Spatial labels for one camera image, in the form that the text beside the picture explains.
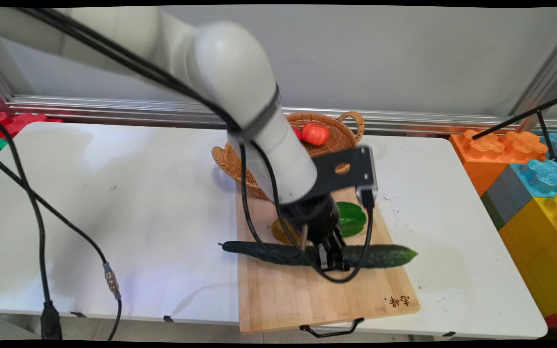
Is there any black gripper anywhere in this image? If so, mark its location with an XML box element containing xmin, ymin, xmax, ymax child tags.
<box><xmin>283</xmin><ymin>193</ymin><xmax>351</xmax><ymax>271</ymax></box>

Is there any long green cucumber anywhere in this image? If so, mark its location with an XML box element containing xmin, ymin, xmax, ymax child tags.
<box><xmin>218</xmin><ymin>240</ymin><xmax>419</xmax><ymax>269</ymax></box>

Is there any yellow-orange round fruit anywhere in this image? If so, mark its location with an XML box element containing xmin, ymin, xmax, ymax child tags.
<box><xmin>271</xmin><ymin>218</ymin><xmax>304</xmax><ymax>245</ymax></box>

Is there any green bell pepper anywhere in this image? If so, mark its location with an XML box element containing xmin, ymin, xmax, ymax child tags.
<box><xmin>335</xmin><ymin>201</ymin><xmax>368</xmax><ymax>238</ymax></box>

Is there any wooden cutting board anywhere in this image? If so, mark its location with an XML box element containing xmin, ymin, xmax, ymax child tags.
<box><xmin>236</xmin><ymin>186</ymin><xmax>421</xmax><ymax>334</ymax></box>

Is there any ribbed orange-red tomato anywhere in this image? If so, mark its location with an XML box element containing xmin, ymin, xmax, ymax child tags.
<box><xmin>301</xmin><ymin>122</ymin><xmax>330</xmax><ymax>146</ymax></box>

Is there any woven wicker basket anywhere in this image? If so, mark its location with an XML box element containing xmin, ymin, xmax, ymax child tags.
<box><xmin>211</xmin><ymin>111</ymin><xmax>366</xmax><ymax>202</ymax></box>

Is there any grey foam building block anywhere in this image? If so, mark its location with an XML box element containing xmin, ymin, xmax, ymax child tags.
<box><xmin>480</xmin><ymin>165</ymin><xmax>533</xmax><ymax>231</ymax></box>

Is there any orange foam building block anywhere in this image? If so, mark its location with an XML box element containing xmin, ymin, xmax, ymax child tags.
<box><xmin>449</xmin><ymin>129</ymin><xmax>549</xmax><ymax>197</ymax></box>

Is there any blue foam building block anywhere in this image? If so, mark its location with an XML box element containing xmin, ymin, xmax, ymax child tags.
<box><xmin>510</xmin><ymin>131</ymin><xmax>557</xmax><ymax>199</ymax></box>

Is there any black tripod stand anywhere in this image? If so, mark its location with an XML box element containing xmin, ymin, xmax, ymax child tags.
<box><xmin>471</xmin><ymin>90</ymin><xmax>557</xmax><ymax>168</ymax></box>

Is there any red foam building block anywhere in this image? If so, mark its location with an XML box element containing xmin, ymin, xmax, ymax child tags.
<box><xmin>0</xmin><ymin>111</ymin><xmax>49</xmax><ymax>145</ymax></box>

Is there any black camera USB cable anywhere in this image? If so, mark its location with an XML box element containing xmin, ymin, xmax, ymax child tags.
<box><xmin>316</xmin><ymin>188</ymin><xmax>377</xmax><ymax>284</ymax></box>

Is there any black cutting board handle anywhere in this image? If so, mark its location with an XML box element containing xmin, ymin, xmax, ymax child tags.
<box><xmin>299</xmin><ymin>317</ymin><xmax>366</xmax><ymax>338</ymax></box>

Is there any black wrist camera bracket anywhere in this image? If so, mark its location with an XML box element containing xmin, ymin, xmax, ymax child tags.
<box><xmin>309</xmin><ymin>145</ymin><xmax>379</xmax><ymax>204</ymax></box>

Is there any horizontal aluminium frame rail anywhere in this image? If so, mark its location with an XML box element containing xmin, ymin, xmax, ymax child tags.
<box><xmin>0</xmin><ymin>94</ymin><xmax>557</xmax><ymax>137</ymax></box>

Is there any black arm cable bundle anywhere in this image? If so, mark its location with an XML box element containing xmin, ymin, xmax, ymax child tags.
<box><xmin>16</xmin><ymin>7</ymin><xmax>320</xmax><ymax>270</ymax></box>

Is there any black cable with metal connector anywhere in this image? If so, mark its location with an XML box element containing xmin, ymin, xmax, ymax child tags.
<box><xmin>0</xmin><ymin>149</ymin><xmax>123</xmax><ymax>342</ymax></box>

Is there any slanted aluminium frame post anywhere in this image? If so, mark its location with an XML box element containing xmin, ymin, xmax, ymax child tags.
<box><xmin>508</xmin><ymin>21</ymin><xmax>557</xmax><ymax>132</ymax></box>

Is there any thick black power cable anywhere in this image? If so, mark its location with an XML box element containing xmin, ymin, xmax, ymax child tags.
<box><xmin>0</xmin><ymin>107</ymin><xmax>63</xmax><ymax>340</ymax></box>

